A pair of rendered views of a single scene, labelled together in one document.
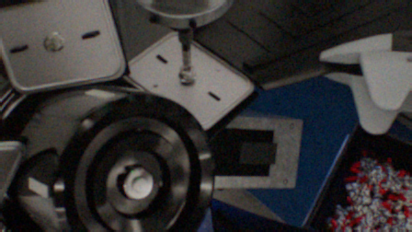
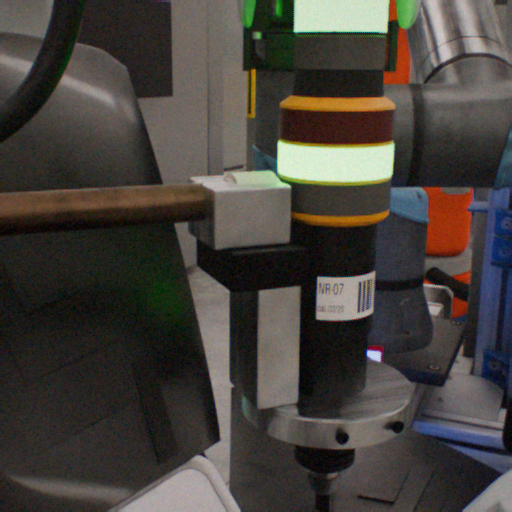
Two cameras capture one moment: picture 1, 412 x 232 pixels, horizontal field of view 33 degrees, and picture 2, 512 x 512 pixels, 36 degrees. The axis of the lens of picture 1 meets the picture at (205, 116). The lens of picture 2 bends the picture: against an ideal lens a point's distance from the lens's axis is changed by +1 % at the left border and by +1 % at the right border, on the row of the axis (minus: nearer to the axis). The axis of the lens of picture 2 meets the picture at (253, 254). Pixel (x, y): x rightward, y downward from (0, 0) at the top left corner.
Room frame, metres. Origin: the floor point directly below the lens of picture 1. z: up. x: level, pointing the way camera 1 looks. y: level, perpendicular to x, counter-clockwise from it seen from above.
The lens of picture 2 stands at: (0.07, 0.20, 1.44)
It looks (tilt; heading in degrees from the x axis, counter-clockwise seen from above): 15 degrees down; 328
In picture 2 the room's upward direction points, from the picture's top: 1 degrees clockwise
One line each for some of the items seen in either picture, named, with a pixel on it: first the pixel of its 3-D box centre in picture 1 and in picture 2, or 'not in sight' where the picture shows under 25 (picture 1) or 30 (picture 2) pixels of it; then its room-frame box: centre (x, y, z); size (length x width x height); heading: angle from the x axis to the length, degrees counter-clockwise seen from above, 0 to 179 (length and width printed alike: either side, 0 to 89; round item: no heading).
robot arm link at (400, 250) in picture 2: not in sight; (380, 224); (0.88, -0.53, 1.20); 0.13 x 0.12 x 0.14; 56
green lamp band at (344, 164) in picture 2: not in sight; (335, 157); (0.30, 0.01, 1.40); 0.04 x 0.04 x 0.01
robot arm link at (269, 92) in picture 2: not in sight; (328, 137); (0.52, -0.16, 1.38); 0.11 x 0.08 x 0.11; 56
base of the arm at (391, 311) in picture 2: not in sight; (381, 302); (0.88, -0.54, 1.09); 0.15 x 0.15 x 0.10
